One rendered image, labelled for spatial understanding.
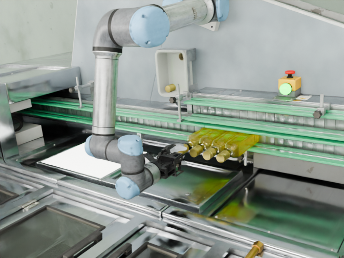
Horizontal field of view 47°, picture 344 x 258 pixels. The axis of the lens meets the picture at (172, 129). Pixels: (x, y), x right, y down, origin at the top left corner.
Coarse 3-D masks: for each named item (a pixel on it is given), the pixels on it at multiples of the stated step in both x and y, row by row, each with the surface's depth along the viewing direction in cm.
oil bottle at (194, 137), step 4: (204, 128) 165; (208, 128) 165; (212, 128) 164; (196, 132) 161; (200, 132) 161; (204, 132) 161; (208, 132) 161; (188, 136) 158; (192, 136) 157; (196, 136) 157; (200, 136) 157; (188, 140) 156; (192, 140) 155; (196, 140) 155; (196, 144) 155
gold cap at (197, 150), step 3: (195, 147) 148; (198, 147) 148; (201, 147) 149; (192, 150) 147; (195, 150) 146; (198, 150) 147; (201, 150) 149; (189, 153) 148; (192, 153) 148; (195, 153) 147; (198, 153) 147; (201, 153) 150; (192, 156) 148; (195, 156) 147
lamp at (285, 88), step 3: (282, 84) 152; (285, 84) 151; (288, 84) 152; (282, 87) 152; (285, 87) 151; (288, 87) 151; (291, 87) 152; (279, 90) 153; (282, 90) 152; (285, 90) 151; (288, 90) 151; (291, 90) 152; (282, 93) 153; (285, 93) 152; (288, 93) 152
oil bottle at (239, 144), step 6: (234, 138) 151; (240, 138) 151; (246, 138) 151; (252, 138) 156; (258, 138) 160; (228, 144) 147; (234, 144) 146; (240, 144) 147; (246, 144) 151; (252, 144) 156; (234, 150) 145; (240, 150) 148; (246, 150) 153; (234, 156) 146
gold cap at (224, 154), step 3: (225, 150) 143; (222, 153) 141; (225, 153) 142; (228, 153) 143; (219, 156) 141; (222, 156) 140; (225, 156) 141; (228, 156) 142; (219, 159) 141; (222, 159) 140; (225, 159) 141; (222, 162) 141
